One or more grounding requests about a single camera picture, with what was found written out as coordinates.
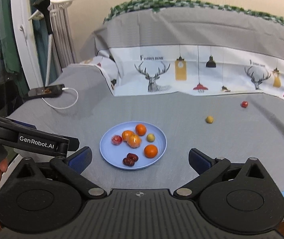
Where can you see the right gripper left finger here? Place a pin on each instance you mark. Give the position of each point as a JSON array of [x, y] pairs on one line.
[[69, 170]]

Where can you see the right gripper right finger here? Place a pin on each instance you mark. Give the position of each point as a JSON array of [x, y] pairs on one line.
[[210, 171]]

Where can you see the yellow-green fruit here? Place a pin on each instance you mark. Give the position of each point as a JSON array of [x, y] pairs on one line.
[[209, 119], [150, 137]]

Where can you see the dark red jujube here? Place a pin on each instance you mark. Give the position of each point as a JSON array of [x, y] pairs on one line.
[[132, 156], [128, 162]]

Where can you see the orange mandarin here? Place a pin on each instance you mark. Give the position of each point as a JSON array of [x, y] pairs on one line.
[[140, 129], [150, 151]]

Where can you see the orange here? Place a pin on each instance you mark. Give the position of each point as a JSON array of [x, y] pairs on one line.
[[126, 135], [134, 141]]

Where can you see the black smartphone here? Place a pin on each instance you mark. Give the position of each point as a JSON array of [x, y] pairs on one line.
[[45, 92]]

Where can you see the small red tomato far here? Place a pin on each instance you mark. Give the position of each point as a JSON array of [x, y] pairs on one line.
[[244, 104]]

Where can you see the grey printed sofa cover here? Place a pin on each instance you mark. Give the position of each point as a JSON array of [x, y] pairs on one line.
[[173, 68]]

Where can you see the grey curtain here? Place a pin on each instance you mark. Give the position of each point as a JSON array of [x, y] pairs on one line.
[[64, 46]]

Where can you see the green checkered blanket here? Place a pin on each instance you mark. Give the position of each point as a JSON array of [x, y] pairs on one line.
[[157, 5]]

